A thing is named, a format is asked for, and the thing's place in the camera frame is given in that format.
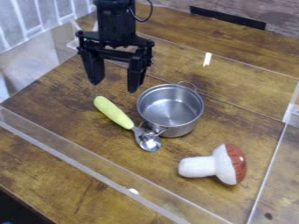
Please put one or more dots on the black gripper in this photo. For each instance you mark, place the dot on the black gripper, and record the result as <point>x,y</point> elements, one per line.
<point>115,42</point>

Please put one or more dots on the small steel pot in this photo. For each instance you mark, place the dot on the small steel pot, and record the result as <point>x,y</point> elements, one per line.
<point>171,108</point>

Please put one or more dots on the green handled metal spoon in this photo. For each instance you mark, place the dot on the green handled metal spoon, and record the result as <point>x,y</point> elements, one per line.
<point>147,139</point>

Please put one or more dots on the plush red white mushroom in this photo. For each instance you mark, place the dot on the plush red white mushroom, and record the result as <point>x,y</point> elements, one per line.
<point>226,163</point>

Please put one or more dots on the clear acrylic enclosure wall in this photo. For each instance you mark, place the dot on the clear acrylic enclosure wall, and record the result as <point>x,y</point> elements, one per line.
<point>74,165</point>

